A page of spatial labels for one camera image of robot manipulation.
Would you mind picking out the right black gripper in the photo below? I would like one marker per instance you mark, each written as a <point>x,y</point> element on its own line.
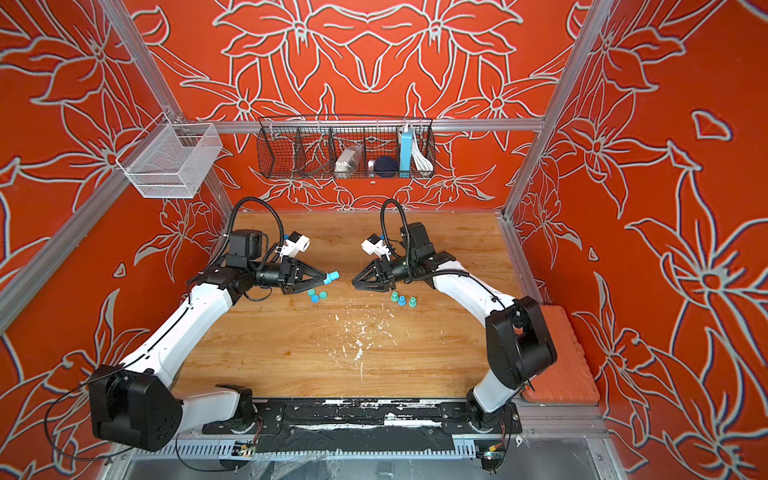
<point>387,276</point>

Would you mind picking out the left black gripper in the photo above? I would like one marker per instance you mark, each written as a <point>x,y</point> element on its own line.
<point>289,273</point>

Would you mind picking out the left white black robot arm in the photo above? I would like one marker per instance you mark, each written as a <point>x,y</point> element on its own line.
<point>132,403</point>

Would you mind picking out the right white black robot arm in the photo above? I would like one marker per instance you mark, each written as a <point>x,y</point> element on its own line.
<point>519,345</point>

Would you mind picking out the dark blue ball in basket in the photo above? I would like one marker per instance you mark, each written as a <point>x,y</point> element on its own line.
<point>386,167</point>

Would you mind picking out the silver pouch in basket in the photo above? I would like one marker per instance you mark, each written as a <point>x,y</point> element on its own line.
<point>348,161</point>

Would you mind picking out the light blue box in basket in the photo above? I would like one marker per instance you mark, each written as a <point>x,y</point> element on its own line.
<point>405,154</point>

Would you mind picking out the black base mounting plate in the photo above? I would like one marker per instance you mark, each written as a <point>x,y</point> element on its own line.
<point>367,427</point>

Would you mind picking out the orange plastic tool case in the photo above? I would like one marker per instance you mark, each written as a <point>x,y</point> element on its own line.
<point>569,380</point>

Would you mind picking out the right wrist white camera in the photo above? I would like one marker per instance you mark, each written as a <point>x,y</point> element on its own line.
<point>376,245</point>

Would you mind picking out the wrist white camera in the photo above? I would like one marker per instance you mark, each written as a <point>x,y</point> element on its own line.
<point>294,244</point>
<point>376,245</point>

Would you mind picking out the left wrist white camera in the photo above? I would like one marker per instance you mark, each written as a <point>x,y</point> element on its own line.
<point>294,244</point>

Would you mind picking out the black wire wall basket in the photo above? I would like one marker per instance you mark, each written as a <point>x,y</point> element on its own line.
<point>346,147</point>

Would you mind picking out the clear plastic wall bin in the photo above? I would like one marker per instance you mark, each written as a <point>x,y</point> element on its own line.
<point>172,161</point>

